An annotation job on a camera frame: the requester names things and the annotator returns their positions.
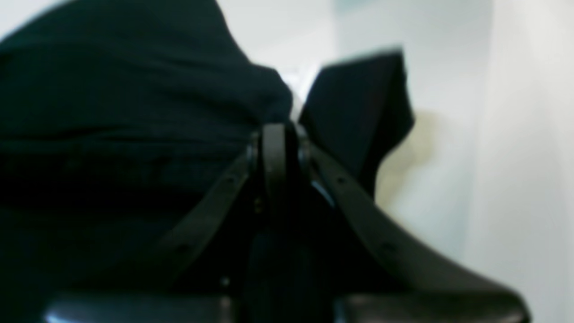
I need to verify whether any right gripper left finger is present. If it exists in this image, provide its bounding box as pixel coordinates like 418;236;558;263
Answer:
148;123;287;294

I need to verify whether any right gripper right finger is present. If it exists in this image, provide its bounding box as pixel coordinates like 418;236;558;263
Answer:
295;127;530;323

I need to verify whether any black T-shirt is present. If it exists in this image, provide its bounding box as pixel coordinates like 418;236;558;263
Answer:
1;0;414;323

